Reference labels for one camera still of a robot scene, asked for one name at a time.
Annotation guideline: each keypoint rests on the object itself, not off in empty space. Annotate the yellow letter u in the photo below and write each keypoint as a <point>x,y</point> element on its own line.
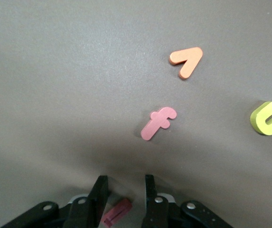
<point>259,121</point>

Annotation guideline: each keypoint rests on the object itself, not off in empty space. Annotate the orange letter v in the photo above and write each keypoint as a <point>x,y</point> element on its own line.
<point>190,59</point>

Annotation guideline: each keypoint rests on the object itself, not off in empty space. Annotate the red letter f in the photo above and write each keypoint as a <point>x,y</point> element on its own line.
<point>157,123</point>

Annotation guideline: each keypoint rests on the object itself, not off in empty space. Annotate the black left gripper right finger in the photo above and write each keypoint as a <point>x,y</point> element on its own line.
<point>154,211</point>

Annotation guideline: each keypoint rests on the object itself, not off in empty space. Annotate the brown table cover sheet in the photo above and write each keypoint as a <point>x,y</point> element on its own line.
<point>55,71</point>

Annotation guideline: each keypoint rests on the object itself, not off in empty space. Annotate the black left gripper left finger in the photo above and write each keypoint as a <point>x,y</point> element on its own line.
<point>95,204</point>

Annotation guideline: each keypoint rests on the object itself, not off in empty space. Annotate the dark red letter l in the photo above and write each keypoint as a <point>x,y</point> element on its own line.
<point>119,211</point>

